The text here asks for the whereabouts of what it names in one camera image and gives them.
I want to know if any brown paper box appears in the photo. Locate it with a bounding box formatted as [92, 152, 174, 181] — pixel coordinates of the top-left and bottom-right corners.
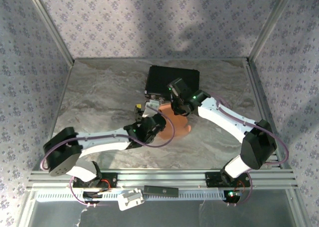
[156, 103, 193, 140]

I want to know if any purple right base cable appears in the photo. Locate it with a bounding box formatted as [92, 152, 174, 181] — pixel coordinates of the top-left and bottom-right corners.
[225, 171, 253, 208]

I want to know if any white plastic bracket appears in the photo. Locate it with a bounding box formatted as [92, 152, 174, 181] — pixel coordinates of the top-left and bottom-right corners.
[117, 188, 146, 211]

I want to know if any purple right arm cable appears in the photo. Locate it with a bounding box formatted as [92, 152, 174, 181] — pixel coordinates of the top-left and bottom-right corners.
[208, 91, 290, 166]

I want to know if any aluminium side rail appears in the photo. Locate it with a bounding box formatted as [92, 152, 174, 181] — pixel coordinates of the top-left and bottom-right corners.
[245, 57, 293, 168]

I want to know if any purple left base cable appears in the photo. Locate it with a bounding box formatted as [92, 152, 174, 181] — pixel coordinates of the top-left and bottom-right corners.
[69, 176, 98, 208]

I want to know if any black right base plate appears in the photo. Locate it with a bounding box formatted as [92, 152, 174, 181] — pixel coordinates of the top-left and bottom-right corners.
[204, 171, 250, 188]

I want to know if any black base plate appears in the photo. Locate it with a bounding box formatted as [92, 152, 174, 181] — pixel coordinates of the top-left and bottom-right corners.
[204, 171, 250, 188]
[71, 172, 119, 189]

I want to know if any aluminium front rail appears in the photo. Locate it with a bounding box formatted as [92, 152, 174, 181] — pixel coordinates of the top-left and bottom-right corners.
[26, 169, 299, 191]

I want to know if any controller board with green light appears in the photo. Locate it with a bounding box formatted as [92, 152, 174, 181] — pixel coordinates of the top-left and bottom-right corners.
[222, 190, 241, 203]

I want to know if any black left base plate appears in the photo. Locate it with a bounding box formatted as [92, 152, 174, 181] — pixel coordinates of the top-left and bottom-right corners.
[71, 172, 119, 189]

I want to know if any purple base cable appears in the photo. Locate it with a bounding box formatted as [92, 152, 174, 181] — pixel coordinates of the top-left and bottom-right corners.
[69, 176, 98, 208]
[225, 171, 253, 208]

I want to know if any white slotted cable duct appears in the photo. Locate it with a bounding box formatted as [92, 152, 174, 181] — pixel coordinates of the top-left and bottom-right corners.
[34, 188, 225, 202]

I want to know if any black flat device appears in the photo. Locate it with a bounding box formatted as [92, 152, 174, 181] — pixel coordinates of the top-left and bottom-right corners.
[143, 185, 179, 198]

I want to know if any aluminium frame post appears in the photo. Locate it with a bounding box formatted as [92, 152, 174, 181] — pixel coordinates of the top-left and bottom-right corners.
[248, 0, 296, 61]
[24, 0, 75, 65]

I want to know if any black case with metal handle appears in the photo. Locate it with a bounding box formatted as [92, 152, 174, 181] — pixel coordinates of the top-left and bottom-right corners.
[145, 65, 201, 101]

